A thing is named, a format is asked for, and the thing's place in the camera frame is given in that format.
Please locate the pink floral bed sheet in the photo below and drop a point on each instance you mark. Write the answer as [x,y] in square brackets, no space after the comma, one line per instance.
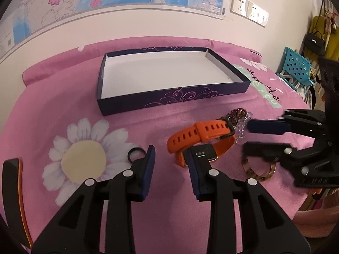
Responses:
[59,108]

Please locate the navy shallow cardboard box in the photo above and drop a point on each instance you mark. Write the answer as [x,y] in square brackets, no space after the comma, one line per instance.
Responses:
[142,78]

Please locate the white wall switch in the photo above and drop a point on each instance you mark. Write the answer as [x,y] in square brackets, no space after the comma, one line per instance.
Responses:
[257,14]

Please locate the blue plastic perforated basket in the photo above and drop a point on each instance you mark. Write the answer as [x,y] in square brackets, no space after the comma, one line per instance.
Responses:
[295,70]

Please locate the white wall socket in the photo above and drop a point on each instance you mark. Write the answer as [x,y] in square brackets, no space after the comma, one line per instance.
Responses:
[239,7]

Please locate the yellow hanging garment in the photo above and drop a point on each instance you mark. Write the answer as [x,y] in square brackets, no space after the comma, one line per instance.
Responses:
[317,27]

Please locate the black handbag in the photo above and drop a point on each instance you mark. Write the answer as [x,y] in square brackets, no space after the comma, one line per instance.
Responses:
[315,43]

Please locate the orange smart watch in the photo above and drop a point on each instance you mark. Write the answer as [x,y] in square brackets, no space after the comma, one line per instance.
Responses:
[220,130]

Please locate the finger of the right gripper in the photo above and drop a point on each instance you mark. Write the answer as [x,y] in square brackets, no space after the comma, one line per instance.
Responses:
[267,126]
[266,151]

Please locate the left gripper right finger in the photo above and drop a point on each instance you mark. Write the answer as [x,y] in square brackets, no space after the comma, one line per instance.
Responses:
[241,211]

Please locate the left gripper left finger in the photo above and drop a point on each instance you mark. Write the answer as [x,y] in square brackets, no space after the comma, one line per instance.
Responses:
[76,227]

